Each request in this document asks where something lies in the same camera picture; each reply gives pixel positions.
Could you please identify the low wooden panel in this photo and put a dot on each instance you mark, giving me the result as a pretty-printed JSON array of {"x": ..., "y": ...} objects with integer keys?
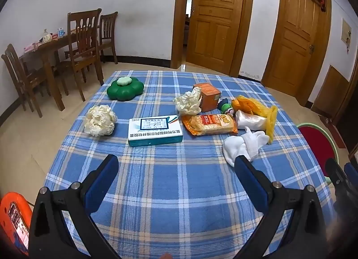
[{"x": 330, "y": 91}]

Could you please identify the orange cardboard box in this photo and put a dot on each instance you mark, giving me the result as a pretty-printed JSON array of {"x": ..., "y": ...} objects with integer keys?
[{"x": 209, "y": 99}]

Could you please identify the wooden door frame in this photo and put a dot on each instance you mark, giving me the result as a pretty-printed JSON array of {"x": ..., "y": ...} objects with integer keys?
[
  {"x": 325, "y": 52},
  {"x": 247, "y": 24}
]

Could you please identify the open wooden door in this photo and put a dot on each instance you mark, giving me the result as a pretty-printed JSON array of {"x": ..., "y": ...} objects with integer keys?
[{"x": 215, "y": 24}]

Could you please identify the blue plaid tablecloth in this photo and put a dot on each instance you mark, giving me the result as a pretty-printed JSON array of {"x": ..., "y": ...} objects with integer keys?
[{"x": 167, "y": 191}]

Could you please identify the orange plastic container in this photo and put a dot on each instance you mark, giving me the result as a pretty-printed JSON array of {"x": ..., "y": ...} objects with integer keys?
[{"x": 12, "y": 219}]

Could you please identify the white medicine box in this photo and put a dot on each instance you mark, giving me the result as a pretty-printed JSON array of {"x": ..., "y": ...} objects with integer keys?
[{"x": 155, "y": 133}]

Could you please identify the pink packet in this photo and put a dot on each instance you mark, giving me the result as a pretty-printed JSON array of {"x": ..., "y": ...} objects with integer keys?
[{"x": 30, "y": 47}]

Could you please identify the orange snack packet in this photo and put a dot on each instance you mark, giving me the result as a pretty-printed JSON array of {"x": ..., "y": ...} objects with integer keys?
[{"x": 209, "y": 124}]

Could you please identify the red door ornament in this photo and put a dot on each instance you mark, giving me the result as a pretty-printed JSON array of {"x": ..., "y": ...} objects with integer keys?
[{"x": 323, "y": 4}]

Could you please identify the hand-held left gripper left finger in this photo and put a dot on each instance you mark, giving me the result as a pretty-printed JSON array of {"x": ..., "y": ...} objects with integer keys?
[{"x": 102, "y": 176}]

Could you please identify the wooden chair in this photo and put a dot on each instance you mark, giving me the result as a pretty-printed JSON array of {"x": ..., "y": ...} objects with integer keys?
[
  {"x": 22, "y": 77},
  {"x": 78, "y": 63},
  {"x": 84, "y": 18},
  {"x": 107, "y": 32}
]

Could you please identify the white paper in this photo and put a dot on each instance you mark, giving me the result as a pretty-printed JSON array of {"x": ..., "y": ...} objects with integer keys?
[
  {"x": 188, "y": 102},
  {"x": 100, "y": 122}
]

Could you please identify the white sock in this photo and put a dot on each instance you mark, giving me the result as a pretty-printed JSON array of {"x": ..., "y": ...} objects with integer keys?
[{"x": 243, "y": 144}]

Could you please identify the beige wall panel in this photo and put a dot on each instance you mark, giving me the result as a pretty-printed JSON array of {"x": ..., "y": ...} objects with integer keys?
[{"x": 346, "y": 31}]

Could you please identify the white plastic bag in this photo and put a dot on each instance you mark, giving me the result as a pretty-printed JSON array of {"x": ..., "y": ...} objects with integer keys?
[{"x": 250, "y": 120}]

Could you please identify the blue white carton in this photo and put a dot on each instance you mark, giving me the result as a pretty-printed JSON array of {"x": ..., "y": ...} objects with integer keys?
[{"x": 61, "y": 31}]

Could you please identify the small green toy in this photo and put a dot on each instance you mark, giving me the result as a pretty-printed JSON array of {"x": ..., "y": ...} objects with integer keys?
[{"x": 225, "y": 108}]

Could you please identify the wooden dining table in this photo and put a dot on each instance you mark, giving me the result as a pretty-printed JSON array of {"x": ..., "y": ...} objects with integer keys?
[{"x": 47, "y": 49}]

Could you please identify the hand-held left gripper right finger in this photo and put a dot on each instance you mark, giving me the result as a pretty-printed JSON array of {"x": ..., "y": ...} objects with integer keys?
[{"x": 251, "y": 183}]

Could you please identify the red basin with green rim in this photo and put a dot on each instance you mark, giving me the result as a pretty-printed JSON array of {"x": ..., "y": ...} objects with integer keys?
[{"x": 316, "y": 141}]

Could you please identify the closed wooden door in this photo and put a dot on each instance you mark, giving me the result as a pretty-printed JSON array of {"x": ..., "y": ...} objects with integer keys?
[{"x": 296, "y": 38}]

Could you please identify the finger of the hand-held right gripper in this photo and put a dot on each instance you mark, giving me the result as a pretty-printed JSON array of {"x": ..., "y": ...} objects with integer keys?
[
  {"x": 353, "y": 173},
  {"x": 341, "y": 186}
]

